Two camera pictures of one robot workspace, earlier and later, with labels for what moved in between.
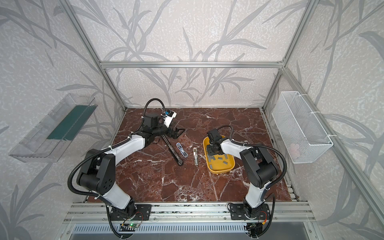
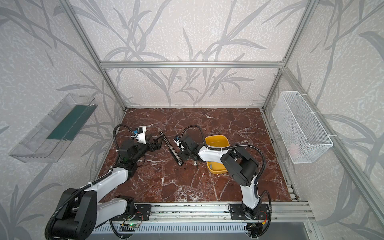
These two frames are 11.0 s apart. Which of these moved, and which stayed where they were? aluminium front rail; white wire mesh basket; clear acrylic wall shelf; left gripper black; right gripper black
Moved: left gripper black; right gripper black
Stayed: white wire mesh basket; clear acrylic wall shelf; aluminium front rail
